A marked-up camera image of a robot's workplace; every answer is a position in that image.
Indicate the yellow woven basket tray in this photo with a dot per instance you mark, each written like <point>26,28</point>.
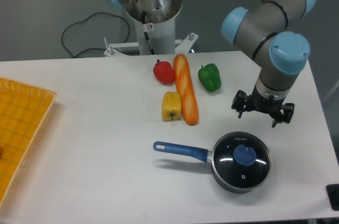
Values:
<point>24,108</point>

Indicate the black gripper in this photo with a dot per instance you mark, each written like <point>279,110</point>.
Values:
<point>280,113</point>

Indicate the green toy bell pepper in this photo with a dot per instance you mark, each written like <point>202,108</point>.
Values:
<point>209,77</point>

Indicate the glass pot lid blue knob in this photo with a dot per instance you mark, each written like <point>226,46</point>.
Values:
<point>242,160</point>

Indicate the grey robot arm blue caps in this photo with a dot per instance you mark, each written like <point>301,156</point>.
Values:
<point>261,35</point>

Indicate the red toy bell pepper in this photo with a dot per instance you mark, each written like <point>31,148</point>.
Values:
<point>164,72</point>

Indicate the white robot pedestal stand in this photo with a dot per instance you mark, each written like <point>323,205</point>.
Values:
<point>155,29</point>

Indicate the black device at table edge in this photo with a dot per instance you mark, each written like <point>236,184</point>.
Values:
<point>332,192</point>

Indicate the yellow toy bell pepper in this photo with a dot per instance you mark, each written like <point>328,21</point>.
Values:
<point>171,106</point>

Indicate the orange toy baguette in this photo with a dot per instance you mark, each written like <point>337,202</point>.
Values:
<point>184,87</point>

